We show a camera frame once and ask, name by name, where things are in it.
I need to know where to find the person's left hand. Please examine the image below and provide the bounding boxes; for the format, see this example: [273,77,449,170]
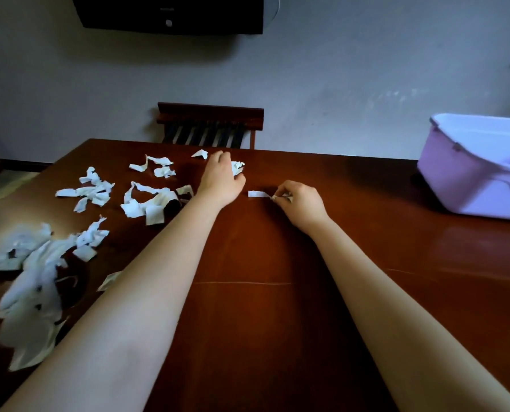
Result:
[196,151,246,209]

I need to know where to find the person's right hand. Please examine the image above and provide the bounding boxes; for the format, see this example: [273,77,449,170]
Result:
[272,180,330,237]

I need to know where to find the person's right forearm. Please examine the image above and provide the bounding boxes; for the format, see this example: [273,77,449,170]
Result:
[309,218,510,412]

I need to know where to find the person's left forearm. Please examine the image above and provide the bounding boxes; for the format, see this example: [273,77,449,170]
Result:
[0,195,222,412]

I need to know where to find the dark wooden chair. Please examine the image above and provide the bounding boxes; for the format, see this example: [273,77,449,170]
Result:
[156,102,264,150]

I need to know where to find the scattered torn paper scraps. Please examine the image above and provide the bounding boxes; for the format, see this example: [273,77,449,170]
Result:
[0,149,209,373]

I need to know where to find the purple plastic basin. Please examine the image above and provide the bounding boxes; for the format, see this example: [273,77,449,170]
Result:
[417,113,510,223]

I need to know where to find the white power cable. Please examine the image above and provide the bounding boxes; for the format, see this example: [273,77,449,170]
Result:
[264,0,281,29]

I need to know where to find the black wall-mounted television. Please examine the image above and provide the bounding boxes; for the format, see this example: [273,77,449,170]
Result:
[71,0,264,36]

